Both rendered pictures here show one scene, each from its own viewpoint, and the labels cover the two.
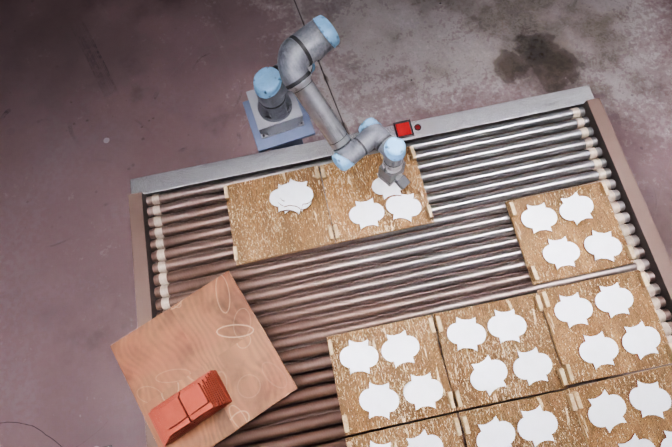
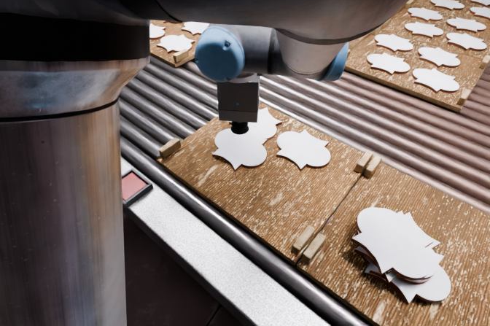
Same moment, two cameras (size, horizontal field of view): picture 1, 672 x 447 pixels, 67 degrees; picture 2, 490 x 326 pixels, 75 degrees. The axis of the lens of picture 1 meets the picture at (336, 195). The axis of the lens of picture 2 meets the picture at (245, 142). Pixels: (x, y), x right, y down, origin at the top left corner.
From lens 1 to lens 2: 1.83 m
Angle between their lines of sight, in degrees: 61
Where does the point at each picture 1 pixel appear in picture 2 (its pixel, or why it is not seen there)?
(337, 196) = (316, 197)
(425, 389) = (390, 41)
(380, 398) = (436, 55)
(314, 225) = (387, 196)
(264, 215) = (475, 284)
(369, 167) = (232, 187)
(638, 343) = not seen: outside the picture
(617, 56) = not seen: outside the picture
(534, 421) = not seen: hidden behind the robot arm
